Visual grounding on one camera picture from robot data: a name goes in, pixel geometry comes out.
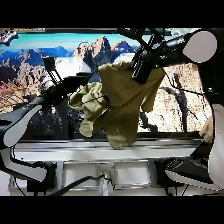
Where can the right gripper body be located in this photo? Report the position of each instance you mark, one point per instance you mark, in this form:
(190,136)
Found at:
(143,68)

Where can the olive green garment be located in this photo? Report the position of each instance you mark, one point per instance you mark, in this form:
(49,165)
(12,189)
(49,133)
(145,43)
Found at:
(121,96)

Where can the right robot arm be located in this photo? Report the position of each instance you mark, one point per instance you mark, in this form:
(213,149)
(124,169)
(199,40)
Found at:
(200,46)

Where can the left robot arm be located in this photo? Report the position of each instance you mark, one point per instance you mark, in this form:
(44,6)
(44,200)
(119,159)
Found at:
(20,123)

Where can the cream garment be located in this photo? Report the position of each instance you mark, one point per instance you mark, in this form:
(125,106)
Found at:
(207,130)

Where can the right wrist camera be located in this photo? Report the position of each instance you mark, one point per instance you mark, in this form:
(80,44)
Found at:
(155,42)

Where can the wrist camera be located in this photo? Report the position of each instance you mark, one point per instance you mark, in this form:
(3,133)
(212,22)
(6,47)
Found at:
(155,42)
(49,63)

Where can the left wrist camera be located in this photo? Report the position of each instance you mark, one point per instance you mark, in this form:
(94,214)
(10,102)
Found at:
(49,63)

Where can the silver frame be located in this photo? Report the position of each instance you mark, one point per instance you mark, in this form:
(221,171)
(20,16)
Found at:
(100,155)

